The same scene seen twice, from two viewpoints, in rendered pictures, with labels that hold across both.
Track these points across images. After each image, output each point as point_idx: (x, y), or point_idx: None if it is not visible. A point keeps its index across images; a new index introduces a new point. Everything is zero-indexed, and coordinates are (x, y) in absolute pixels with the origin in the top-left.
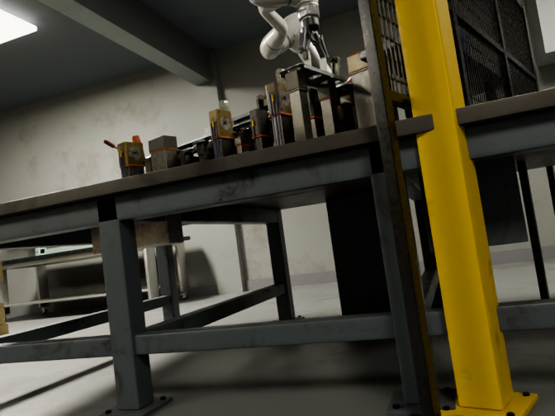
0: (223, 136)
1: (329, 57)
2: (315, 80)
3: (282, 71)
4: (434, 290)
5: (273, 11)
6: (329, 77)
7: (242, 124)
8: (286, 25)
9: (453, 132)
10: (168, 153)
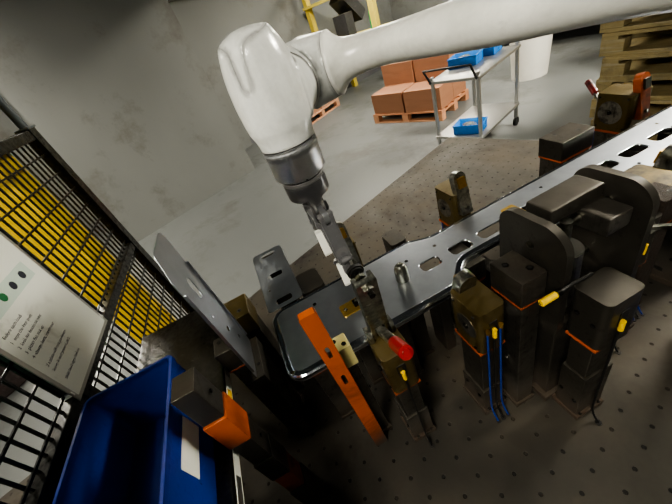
0: (442, 221)
1: (356, 263)
2: (284, 278)
3: (274, 247)
4: None
5: (388, 48)
6: (270, 288)
7: (475, 219)
8: (503, 17)
9: None
10: (544, 165)
